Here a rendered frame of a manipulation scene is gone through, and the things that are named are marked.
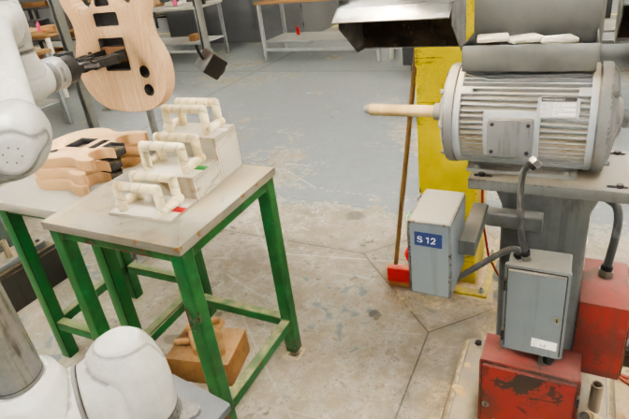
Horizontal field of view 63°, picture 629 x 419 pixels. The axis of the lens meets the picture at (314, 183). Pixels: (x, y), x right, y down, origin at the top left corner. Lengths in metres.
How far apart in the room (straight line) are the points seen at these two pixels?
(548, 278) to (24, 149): 1.12
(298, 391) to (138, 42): 1.51
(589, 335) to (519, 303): 0.24
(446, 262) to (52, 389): 0.86
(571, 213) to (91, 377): 1.14
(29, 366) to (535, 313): 1.14
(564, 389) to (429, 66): 1.37
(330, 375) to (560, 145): 1.48
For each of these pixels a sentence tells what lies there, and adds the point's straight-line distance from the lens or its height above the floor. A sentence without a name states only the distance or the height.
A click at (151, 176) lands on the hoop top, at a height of 1.04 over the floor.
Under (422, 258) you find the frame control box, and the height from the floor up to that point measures 1.02.
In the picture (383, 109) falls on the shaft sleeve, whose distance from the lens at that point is 1.43.
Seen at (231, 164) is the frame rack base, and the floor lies 0.97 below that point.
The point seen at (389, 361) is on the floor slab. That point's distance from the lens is 2.39.
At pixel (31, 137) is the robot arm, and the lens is 0.89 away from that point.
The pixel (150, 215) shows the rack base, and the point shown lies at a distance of 1.78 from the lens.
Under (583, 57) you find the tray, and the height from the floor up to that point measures 1.41.
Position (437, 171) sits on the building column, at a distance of 2.47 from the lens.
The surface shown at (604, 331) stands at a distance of 1.56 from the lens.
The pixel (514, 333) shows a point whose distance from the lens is 1.47.
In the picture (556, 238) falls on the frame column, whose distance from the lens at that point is 1.40.
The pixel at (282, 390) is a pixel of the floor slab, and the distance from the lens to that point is 2.34.
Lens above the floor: 1.71
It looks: 26 degrees down
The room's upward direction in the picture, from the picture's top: 8 degrees counter-clockwise
